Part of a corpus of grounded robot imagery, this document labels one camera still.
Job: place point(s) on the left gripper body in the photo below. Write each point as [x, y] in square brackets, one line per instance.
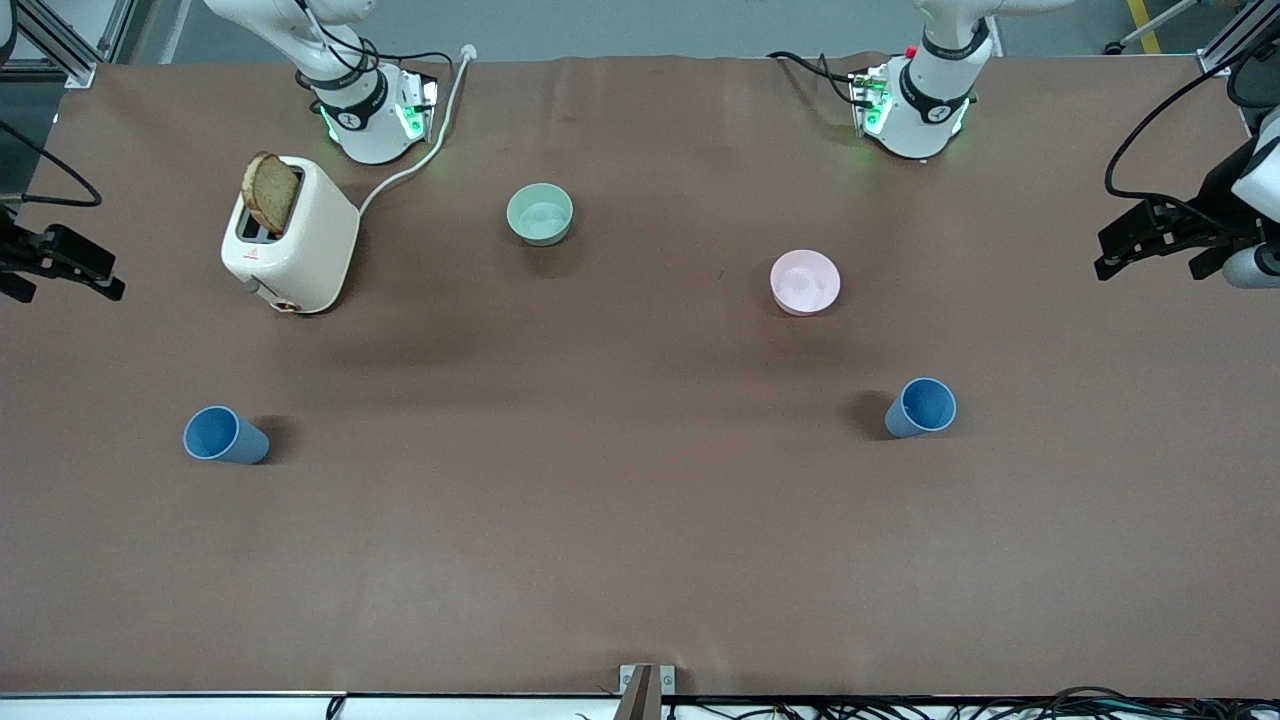
[1211, 203]

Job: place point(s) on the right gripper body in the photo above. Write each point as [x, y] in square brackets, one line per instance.
[12, 249]

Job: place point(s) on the blue plastic cup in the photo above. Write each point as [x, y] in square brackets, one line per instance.
[225, 438]
[922, 408]

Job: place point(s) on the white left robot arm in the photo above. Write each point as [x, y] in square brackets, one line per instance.
[925, 120]

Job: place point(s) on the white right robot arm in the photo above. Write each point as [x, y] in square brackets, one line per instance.
[365, 130]

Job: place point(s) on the grey stand leg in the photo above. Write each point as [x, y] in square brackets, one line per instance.
[1150, 28]

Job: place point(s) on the brown bread slice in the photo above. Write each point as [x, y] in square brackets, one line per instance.
[270, 192]

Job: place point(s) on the cream white toaster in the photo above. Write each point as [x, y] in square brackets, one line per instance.
[295, 250]

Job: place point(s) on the pink bowl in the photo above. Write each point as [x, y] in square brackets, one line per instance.
[805, 283]

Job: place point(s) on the mint green bowl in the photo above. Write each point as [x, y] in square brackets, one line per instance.
[540, 215]

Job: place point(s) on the brown table cover sheet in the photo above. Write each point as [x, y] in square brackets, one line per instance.
[600, 500]

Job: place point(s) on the aluminium frame profile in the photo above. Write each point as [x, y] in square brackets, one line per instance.
[1240, 35]
[60, 45]

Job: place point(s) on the white table edge rail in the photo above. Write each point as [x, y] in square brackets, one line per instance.
[170, 706]

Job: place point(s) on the metal camera pole bracket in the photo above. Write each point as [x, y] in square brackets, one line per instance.
[645, 690]

